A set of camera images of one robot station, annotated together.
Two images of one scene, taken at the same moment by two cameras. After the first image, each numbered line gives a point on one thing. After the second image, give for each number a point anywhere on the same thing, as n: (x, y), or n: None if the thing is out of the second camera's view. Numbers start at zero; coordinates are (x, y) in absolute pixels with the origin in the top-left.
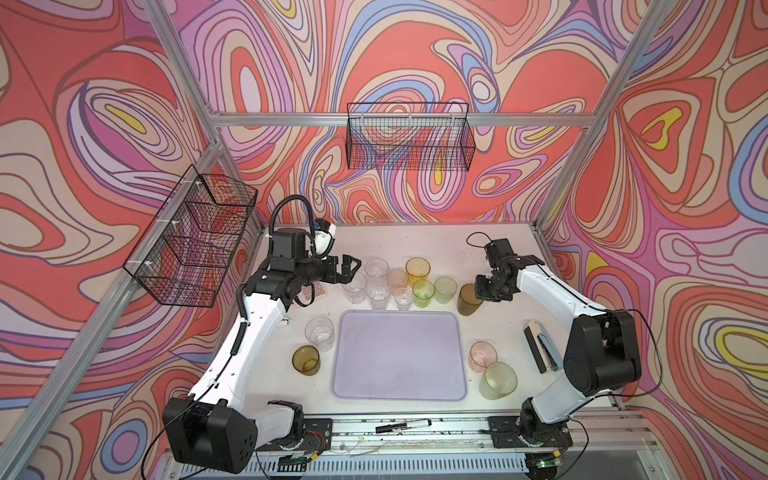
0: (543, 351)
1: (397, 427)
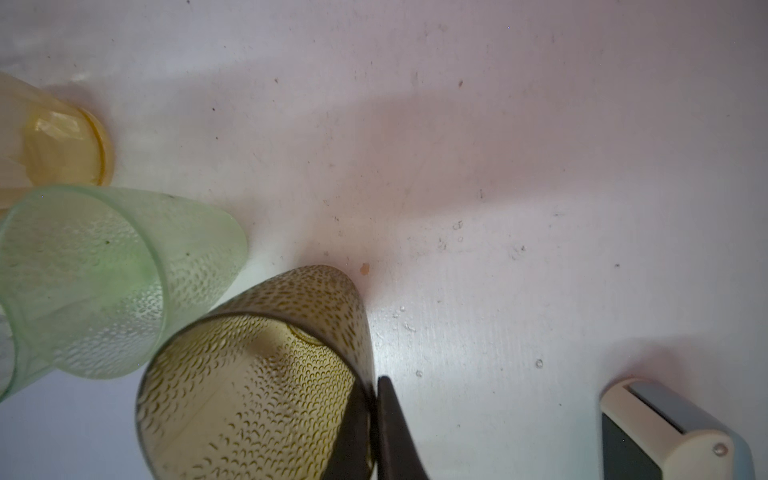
0: (652, 433)
1: None
